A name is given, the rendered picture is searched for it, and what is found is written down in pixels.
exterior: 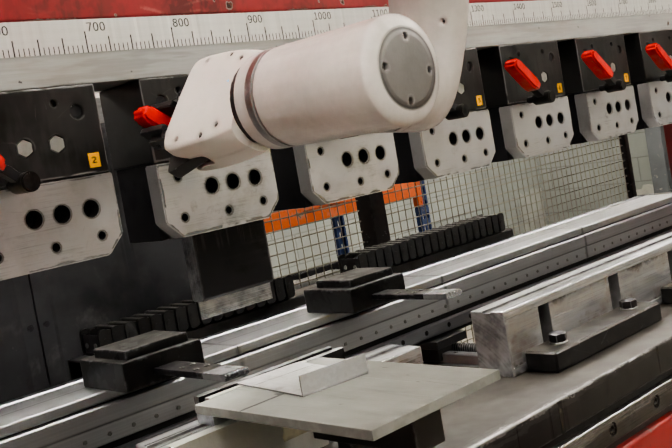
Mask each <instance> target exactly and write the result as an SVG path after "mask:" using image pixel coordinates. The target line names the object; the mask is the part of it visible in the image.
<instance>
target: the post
mask: <svg viewBox="0 0 672 448"><path fill-rule="evenodd" d="M355 200H358V201H356V206H357V211H358V210H359V212H358V217H359V221H361V222H359V223H360V229H361V231H363V232H362V233H361V235H362V240H363V241H365V243H363V246H364V248H366V247H372V246H373V245H379V244H380V243H387V242H388V241H390V240H391V238H390V232H389V227H388V221H387V215H386V209H385V203H384V198H383V192H377V193H373V194H369V195H364V196H360V197H356V198H355Z"/></svg>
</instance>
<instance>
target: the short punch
mask: <svg viewBox="0 0 672 448"><path fill-rule="evenodd" d="M181 239H182V244H183V250H184V255H185V260H186V266H187V271H188V277H189V282H190V287H191V293H192V298H193V300H194V302H198V305H199V311H200V316H201V320H204V319H207V318H211V317H214V316H217V315H220V314H224V313H227V312H230V311H233V310H236V309H240V308H243V307H246V306H249V305H253V304H256V303H259V302H262V301H265V300H269V299H272V298H273V297H272V291H271V286H270V282H272V281H273V280H274V275H273V269H272V264H271V258H270V253H269V247H268V241H267V236H266V230H265V225H264V219H262V220H258V221H253V222H249V223H245V224H241V225H236V226H232V227H228V228H224V229H219V230H215V231H211V232H207V233H202V234H198V235H194V236H189V237H185V238H181Z"/></svg>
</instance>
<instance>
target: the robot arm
mask: <svg viewBox="0 0 672 448"><path fill-rule="evenodd" d="M388 4H389V14H384V15H380V16H377V17H374V18H370V19H367V20H364V21H361V22H357V23H354V24H351V25H347V26H344V27H341V28H337V29H334V30H331V31H328V32H324V33H321V34H318V35H314V36H311V37H308V38H304V39H301V40H298V41H295V42H291V43H286V44H285V45H281V46H278V47H274V48H271V49H267V50H235V51H229V52H224V53H219V54H215V55H211V56H208V57H205V58H203V59H201V60H199V61H198V62H197V63H196V64H195V65H194V66H193V68H192V70H191V72H190V74H189V76H188V78H187V81H186V83H185V86H184V88H183V90H182V91H181V92H179V94H178V95H177V97H176V99H175V100H169V101H166V102H162V103H158V104H155V105H152V106H151V107H154V108H156V109H157V110H159V111H161V112H163V113H164V114H166V115H168V116H169V117H171V121H170V123H169V126H167V125H166V124H159V125H155V126H151V127H147V128H143V129H142V130H141V132H140V135H141V136H143V137H144V138H146V139H147V140H149V141H150V142H149V144H150V145H151V146H152V147H154V148H156V149H158V150H166V151H168V152H169V153H170V154H171V158H170V160H169V168H168V172H169V173H170V174H172V175H174V176H175V177H177V178H181V177H183V176H184V175H186V174H188V173H189V172H191V171H192V170H194V169H195V168H197V169H198V170H199V171H208V170H215V169H220V168H225V167H228V166H232V165H235V164H238V163H241V162H244V161H246V160H249V159H251V158H254V157H256V156H258V155H260V154H262V153H264V152H266V151H268V150H269V149H284V148H290V147H296V146H301V145H306V144H312V143H317V142H323V141H329V140H334V139H340V138H346V137H352V136H357V135H363V134H369V133H408V132H420V131H426V130H429V129H431V128H433V127H435V126H437V125H438V124H440V123H441V122H442V121H443V120H444V119H445V117H446V116H447V115H448V113H449V111H450V109H451V108H452V105H453V103H454V100H455V97H456V94H457V91H458V87H459V83H460V77H461V72H462V66H463V59H464V51H465V44H466V37H467V28H468V15H469V0H388Z"/></svg>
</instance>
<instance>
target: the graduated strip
mask: <svg viewBox="0 0 672 448"><path fill-rule="evenodd" d="M660 13H672V0H536V1H512V2H488V3H469V15H468V26H483V25H498V24H512V23H527V22H542V21H557V20H571V19H586V18H601V17H615V16H630V15H645V14H660ZM384 14H389V7H367V8H343V9H318V10H294V11H270V12H246V13H221V14H197V15H173V16H149V17H125V18H100V19H76V20H52V21H28V22H4V23H0V58H12V57H27V56H42V55H56V54H71V53H86V52H100V51H115V50H130V49H145V48H159V47H174V46H189V45H203V44H218V43H233V42H248V41H262V40H277V39H292V38H306V37H311V36H314V35H318V34H321V33H324V32H328V31H331V30H334V29H337V28H341V27H344V26H347V25H351V24H354V23H357V22H361V21H364V20H367V19H370V18H374V17H377V16H380V15H384Z"/></svg>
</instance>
